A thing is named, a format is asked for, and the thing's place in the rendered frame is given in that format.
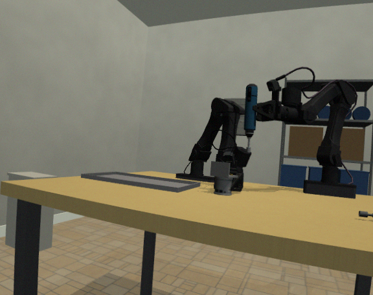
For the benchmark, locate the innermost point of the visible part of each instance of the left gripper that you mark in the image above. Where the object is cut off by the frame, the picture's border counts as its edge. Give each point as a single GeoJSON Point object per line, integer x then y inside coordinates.
{"type": "Point", "coordinates": [271, 109]}

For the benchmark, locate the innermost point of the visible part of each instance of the dark blue electric nut driver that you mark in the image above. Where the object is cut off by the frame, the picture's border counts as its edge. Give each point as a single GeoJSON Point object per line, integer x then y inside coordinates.
{"type": "Point", "coordinates": [250, 115]}

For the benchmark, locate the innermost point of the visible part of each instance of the black cylinder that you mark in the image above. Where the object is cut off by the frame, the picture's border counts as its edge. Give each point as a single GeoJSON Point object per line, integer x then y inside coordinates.
{"type": "Point", "coordinates": [223, 186]}

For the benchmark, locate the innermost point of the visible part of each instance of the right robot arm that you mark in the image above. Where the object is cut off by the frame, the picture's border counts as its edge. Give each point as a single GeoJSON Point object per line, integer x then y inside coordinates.
{"type": "Point", "coordinates": [221, 114]}

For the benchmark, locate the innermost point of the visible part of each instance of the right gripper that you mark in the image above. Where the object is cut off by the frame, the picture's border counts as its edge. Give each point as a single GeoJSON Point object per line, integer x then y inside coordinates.
{"type": "Point", "coordinates": [238, 182]}

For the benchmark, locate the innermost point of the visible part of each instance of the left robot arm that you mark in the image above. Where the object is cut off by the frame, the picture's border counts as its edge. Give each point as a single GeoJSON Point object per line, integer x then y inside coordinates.
{"type": "Point", "coordinates": [328, 154]}

